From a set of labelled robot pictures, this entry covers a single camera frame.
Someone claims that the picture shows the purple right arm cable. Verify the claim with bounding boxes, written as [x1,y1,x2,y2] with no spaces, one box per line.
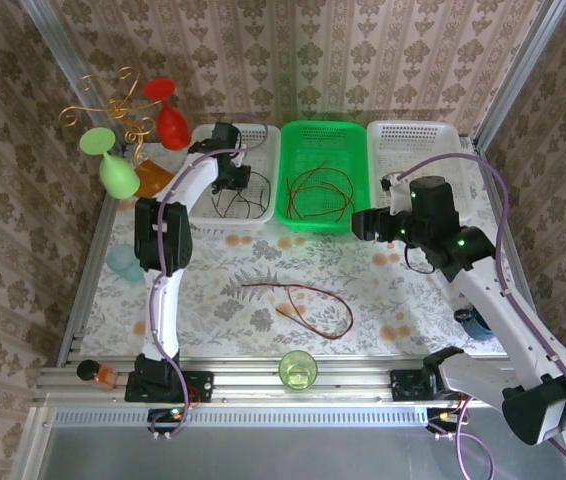
[397,152,566,479]

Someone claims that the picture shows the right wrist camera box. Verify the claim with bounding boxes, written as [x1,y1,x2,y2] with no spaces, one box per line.
[380,172,409,211]

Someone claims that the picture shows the clear green plastic cup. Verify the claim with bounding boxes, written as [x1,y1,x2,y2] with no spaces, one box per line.
[277,349,319,394]

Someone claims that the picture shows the white plastic basket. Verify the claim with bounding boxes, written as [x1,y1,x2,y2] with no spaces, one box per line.
[365,119,477,226]
[176,123,284,232]

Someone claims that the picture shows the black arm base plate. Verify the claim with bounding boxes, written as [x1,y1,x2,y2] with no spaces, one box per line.
[390,369,483,402]
[125,369,214,404]

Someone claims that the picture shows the small orange bottle black cap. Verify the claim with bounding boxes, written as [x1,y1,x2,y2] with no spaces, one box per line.
[76,359,117,390]

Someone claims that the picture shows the amber plastic cup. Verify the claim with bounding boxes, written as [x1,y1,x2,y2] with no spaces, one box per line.
[132,158,174,199]

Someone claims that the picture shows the green plastic wine glass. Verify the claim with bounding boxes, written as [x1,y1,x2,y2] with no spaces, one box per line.
[79,127,140,201]

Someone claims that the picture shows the aluminium extrusion frame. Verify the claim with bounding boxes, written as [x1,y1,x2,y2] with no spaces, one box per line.
[10,0,566,480]

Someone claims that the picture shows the dark blue cup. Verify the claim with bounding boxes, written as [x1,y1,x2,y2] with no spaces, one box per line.
[452,307,494,342]

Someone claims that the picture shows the green plastic basket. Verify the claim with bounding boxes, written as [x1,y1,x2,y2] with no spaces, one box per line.
[275,119,372,235]

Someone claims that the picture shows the light blue plastic cup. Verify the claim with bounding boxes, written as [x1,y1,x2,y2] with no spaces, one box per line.
[106,243,145,285]

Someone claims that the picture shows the gold wire glass rack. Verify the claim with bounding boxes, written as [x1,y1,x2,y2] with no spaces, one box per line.
[57,67,159,169]

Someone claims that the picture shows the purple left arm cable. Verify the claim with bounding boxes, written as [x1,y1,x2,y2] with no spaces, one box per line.
[147,118,270,441]

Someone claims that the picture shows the floral patterned tablecloth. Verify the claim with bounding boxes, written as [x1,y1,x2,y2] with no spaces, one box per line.
[82,142,519,359]

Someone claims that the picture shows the grey slotted cable duct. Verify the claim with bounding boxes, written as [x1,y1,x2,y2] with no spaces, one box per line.
[50,405,432,427]

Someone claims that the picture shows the small black circuit board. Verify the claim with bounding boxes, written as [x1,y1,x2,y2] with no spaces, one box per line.
[146,407,189,435]
[425,407,469,434]

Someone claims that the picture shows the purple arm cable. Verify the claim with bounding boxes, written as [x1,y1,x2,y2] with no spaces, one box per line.
[147,118,270,441]
[397,152,566,479]

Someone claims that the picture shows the red plastic wine glass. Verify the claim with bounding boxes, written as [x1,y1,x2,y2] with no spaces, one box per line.
[142,78,192,150]

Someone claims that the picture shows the thin black cable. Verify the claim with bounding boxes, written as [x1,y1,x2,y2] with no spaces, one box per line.
[211,192,254,220]
[242,169,272,214]
[227,189,267,216]

